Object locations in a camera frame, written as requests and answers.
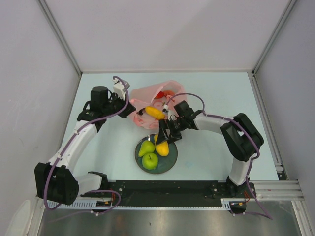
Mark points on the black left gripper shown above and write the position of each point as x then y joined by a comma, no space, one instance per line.
129,109

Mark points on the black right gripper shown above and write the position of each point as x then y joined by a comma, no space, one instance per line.
173,136

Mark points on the yellow fake lemon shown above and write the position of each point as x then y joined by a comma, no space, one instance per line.
163,148

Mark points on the green fake pear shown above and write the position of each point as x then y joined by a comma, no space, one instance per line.
146,147

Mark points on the yellow fake mango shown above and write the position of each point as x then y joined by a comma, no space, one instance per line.
155,113

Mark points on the dark teal ceramic plate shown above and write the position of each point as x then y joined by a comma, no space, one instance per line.
164,163

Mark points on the green fake apple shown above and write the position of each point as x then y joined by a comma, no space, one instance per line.
150,161

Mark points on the pink plastic bag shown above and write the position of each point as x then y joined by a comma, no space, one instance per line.
140,98

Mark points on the red fake fruit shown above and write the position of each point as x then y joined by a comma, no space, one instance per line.
165,93

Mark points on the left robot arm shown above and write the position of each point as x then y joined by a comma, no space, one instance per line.
55,180

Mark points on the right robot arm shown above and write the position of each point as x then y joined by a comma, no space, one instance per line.
241,136

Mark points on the black fake grapes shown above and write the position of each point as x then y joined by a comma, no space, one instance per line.
141,112

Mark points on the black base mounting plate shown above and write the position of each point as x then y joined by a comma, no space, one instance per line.
162,193

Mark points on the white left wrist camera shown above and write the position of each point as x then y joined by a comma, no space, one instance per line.
120,88

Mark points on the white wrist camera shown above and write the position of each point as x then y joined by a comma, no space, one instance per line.
169,114
120,88

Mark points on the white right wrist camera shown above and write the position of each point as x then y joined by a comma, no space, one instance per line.
169,114

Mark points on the white slotted cable duct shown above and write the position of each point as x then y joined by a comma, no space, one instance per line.
80,204

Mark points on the aluminium frame rail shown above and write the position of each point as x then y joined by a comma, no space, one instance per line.
281,190

